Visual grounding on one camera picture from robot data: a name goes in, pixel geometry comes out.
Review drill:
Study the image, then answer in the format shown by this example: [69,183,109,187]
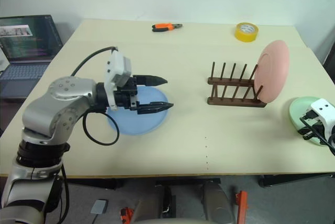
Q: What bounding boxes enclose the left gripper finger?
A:
[133,74,169,87]
[136,101,175,116]

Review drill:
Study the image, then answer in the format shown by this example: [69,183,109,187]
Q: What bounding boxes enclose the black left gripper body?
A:
[113,76,140,111]

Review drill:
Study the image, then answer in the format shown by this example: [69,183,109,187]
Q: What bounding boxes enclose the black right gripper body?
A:
[298,119,328,141]

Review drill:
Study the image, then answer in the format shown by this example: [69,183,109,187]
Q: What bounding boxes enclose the green plate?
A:
[288,96,335,148]

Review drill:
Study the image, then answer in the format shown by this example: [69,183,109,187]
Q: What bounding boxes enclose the pink plate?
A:
[253,39,290,104]

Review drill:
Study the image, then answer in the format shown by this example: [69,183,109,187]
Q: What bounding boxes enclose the brown wooden dish rack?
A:
[207,61,266,109]

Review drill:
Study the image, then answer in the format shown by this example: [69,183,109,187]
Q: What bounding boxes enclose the blue plate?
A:
[106,85,170,137]

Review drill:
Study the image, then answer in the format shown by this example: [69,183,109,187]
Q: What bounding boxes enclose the orange black pliers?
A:
[151,23,184,33]

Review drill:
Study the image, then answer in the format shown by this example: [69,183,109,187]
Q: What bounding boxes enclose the black upright bar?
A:
[155,179,176,219]

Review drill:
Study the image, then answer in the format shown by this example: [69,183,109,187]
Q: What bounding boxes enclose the yellow tape roll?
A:
[234,21,260,43]

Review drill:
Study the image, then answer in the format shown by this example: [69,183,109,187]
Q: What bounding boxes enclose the orange black floor tool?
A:
[119,207,135,221]

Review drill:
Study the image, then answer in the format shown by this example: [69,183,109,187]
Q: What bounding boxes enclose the grey rounded cover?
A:
[203,181,236,222]

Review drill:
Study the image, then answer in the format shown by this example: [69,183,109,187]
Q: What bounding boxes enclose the dark laptop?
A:
[0,14,64,99]

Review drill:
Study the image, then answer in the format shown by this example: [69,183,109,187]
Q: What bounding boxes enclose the grey foot pedal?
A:
[90,199,109,215]

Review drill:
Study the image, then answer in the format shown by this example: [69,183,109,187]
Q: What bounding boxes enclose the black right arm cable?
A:
[299,110,335,156]

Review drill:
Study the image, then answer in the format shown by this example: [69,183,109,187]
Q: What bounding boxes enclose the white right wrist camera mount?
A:
[300,98,335,141]

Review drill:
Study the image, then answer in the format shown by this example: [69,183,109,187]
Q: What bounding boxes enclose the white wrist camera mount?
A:
[300,98,335,141]
[104,49,132,111]

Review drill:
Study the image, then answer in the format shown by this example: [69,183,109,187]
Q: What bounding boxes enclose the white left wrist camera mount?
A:
[104,49,132,111]

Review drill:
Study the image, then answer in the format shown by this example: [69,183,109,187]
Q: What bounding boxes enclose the black table frame beam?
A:
[258,172,335,189]

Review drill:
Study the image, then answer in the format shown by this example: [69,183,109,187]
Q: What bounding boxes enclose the orange metal post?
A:
[234,190,248,224]

